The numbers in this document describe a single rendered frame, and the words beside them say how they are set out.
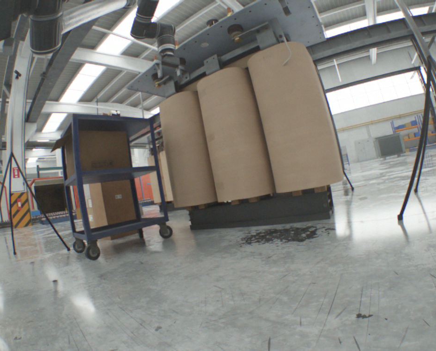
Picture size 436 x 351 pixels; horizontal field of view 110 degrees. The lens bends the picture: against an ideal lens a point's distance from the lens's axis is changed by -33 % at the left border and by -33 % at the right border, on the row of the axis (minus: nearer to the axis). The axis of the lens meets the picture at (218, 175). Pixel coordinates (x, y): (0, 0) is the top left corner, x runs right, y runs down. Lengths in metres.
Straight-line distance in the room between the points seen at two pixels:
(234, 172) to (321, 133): 0.58
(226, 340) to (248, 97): 1.36
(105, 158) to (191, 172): 0.62
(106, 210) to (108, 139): 0.75
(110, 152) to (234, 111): 0.87
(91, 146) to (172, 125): 0.64
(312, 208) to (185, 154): 0.95
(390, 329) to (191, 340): 0.39
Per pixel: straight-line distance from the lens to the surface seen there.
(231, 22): 1.63
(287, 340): 0.47
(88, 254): 1.44
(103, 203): 2.14
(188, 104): 1.76
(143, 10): 1.35
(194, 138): 1.67
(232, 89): 1.51
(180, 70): 1.35
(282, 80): 1.35
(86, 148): 1.55
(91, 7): 1.71
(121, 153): 1.64
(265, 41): 1.55
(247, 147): 1.40
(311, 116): 1.28
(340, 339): 0.46
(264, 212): 1.51
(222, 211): 1.67
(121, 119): 1.64
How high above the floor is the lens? 0.31
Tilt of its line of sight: 3 degrees up
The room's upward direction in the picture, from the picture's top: 11 degrees counter-clockwise
